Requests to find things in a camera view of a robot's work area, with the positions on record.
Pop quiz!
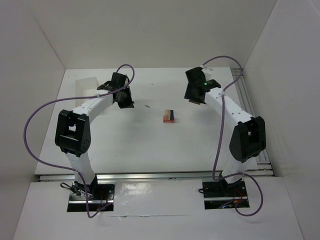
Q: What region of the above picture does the brown balloon wood block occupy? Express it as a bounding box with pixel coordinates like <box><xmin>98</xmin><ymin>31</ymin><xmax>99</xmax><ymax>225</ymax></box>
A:
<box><xmin>188</xmin><ymin>99</ymin><xmax>201</xmax><ymax>105</ymax></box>

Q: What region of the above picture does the red arch wood block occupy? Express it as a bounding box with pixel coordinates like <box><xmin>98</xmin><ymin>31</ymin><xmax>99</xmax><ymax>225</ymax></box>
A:
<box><xmin>163</xmin><ymin>115</ymin><xmax>175</xmax><ymax>123</ymax></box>

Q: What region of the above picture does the natural long wood block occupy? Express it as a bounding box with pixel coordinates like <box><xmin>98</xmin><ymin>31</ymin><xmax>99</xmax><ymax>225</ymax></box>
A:
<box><xmin>167</xmin><ymin>109</ymin><xmax>171</xmax><ymax>120</ymax></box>

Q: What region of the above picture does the white perforated plastic box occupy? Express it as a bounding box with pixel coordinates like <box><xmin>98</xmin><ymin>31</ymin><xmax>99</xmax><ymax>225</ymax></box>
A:
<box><xmin>75</xmin><ymin>77</ymin><xmax>99</xmax><ymax>97</ymax></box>

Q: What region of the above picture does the blue wood block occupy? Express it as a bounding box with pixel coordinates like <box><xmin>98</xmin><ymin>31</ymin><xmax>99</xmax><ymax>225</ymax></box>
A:
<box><xmin>170</xmin><ymin>109</ymin><xmax>174</xmax><ymax>120</ymax></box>

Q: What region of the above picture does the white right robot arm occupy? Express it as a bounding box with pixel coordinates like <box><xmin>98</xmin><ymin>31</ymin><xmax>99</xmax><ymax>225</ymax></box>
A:
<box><xmin>184</xmin><ymin>66</ymin><xmax>266</xmax><ymax>190</ymax></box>

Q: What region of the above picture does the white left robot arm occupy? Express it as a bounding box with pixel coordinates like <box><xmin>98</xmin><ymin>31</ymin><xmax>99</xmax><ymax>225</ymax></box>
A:
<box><xmin>54</xmin><ymin>72</ymin><xmax>134</xmax><ymax>195</ymax></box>

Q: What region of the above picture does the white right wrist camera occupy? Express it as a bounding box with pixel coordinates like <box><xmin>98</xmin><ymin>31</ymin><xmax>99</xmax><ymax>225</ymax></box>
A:
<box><xmin>200</xmin><ymin>65</ymin><xmax>213</xmax><ymax>81</ymax></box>

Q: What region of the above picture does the aluminium rail right side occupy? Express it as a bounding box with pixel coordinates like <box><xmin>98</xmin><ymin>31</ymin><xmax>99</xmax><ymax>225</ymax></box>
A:
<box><xmin>234</xmin><ymin>75</ymin><xmax>275</xmax><ymax>177</ymax></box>

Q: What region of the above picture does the aluminium rail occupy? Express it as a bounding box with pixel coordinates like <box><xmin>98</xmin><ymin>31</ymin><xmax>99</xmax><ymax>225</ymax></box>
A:
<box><xmin>38</xmin><ymin>170</ymin><xmax>273</xmax><ymax>182</ymax></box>
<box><xmin>234</xmin><ymin>75</ymin><xmax>275</xmax><ymax>177</ymax></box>

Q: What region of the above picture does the aluminium rail front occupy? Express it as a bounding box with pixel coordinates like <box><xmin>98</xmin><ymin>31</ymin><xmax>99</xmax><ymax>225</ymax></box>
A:
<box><xmin>38</xmin><ymin>170</ymin><xmax>273</xmax><ymax>182</ymax></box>

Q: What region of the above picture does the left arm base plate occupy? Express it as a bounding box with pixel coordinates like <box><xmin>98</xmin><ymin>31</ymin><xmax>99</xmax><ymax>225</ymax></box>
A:
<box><xmin>60</xmin><ymin>182</ymin><xmax>115</xmax><ymax>213</ymax></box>

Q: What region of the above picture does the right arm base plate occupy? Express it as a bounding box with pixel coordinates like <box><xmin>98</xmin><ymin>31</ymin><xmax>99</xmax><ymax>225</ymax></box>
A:
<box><xmin>198</xmin><ymin>180</ymin><xmax>250</xmax><ymax>210</ymax></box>

